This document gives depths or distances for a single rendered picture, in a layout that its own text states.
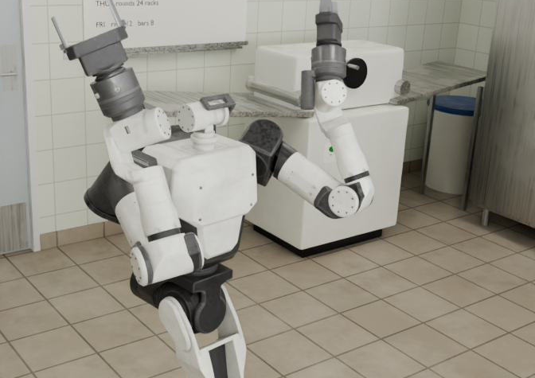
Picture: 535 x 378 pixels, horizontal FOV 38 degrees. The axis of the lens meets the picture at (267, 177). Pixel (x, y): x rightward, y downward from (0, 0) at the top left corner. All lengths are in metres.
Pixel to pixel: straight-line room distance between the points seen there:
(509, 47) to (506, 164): 0.73
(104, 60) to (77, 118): 3.05
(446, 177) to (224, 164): 4.26
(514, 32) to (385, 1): 1.18
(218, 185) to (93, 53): 0.47
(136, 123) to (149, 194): 0.14
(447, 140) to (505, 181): 0.87
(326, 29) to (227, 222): 0.53
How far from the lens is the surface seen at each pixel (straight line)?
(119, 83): 1.49
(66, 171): 4.60
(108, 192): 1.70
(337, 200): 1.88
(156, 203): 1.49
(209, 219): 1.80
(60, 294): 4.16
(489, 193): 5.24
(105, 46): 1.50
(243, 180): 1.84
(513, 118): 5.05
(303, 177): 1.93
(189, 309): 1.95
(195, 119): 1.77
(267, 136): 1.96
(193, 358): 1.96
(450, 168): 5.93
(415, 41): 6.10
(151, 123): 1.49
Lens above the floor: 1.89
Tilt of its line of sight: 18 degrees down
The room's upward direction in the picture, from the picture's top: 3 degrees clockwise
